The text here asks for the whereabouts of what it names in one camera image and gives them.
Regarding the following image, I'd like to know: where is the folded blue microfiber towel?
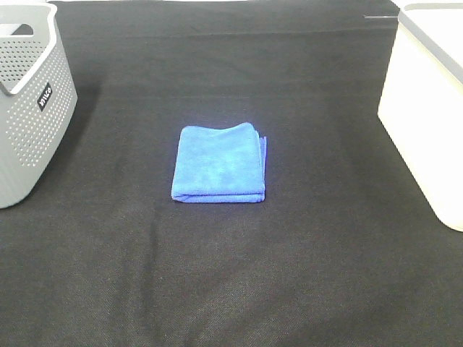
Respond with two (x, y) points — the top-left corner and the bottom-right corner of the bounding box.
(171, 122), (267, 203)

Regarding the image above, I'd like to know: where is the black fabric table cloth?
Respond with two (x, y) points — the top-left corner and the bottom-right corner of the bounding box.
(1, 1), (462, 346)

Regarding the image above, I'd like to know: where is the white plastic storage box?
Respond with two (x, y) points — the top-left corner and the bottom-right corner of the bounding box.
(378, 2), (462, 231)

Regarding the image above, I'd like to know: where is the grey perforated plastic basket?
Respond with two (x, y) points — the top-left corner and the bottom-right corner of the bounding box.
(1, 2), (78, 208)

